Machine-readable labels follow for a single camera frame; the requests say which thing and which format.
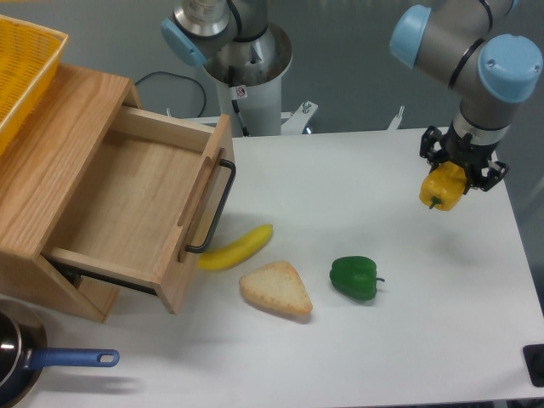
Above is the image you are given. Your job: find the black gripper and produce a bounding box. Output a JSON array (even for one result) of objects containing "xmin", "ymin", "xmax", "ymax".
[{"xmin": 419, "ymin": 125, "xmax": 509, "ymax": 195}]

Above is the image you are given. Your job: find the yellow bell pepper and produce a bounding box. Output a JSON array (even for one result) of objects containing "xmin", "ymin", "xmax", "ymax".
[{"xmin": 419, "ymin": 161, "xmax": 468, "ymax": 212}]

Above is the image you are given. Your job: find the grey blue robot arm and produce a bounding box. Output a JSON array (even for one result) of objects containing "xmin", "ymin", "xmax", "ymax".
[{"xmin": 161, "ymin": 1, "xmax": 543, "ymax": 191}]

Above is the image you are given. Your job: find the green bell pepper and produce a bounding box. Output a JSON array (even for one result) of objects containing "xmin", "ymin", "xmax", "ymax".
[{"xmin": 329, "ymin": 256, "xmax": 384, "ymax": 302}]

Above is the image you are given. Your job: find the open wooden top drawer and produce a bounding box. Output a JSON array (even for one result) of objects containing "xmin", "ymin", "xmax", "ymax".
[{"xmin": 42, "ymin": 107, "xmax": 235, "ymax": 314}]

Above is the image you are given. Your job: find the wooden drawer cabinet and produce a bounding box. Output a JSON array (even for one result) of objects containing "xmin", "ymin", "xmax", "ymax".
[{"xmin": 1, "ymin": 65, "xmax": 141, "ymax": 322}]

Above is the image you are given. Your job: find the black table corner clamp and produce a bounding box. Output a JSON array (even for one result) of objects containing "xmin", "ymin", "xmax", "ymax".
[{"xmin": 523, "ymin": 343, "xmax": 544, "ymax": 388}]

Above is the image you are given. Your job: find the triangular bread slice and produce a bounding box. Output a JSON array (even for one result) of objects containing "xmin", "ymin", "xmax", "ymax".
[{"xmin": 239, "ymin": 260, "xmax": 313, "ymax": 315}]

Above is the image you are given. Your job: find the yellow banana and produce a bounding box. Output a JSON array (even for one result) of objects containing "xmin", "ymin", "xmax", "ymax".
[{"xmin": 197, "ymin": 224, "xmax": 274, "ymax": 271}]

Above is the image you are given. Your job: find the yellow plastic basket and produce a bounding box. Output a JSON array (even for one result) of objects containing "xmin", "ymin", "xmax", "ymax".
[{"xmin": 1, "ymin": 15, "xmax": 69, "ymax": 151}]

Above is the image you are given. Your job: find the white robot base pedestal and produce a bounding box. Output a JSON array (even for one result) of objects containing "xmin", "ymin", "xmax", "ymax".
[{"xmin": 204, "ymin": 23, "xmax": 318, "ymax": 137}]

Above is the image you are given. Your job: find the black metal drawer handle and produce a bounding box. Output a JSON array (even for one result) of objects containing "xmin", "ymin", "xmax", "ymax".
[{"xmin": 184, "ymin": 158, "xmax": 236, "ymax": 254}]

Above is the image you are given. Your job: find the black cable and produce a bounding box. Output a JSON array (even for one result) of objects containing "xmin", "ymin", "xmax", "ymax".
[{"xmin": 133, "ymin": 71, "xmax": 207, "ymax": 118}]

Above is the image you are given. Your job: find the blue handled frying pan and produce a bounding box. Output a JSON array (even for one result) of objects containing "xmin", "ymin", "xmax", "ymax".
[{"xmin": 1, "ymin": 299, "xmax": 120, "ymax": 407}]

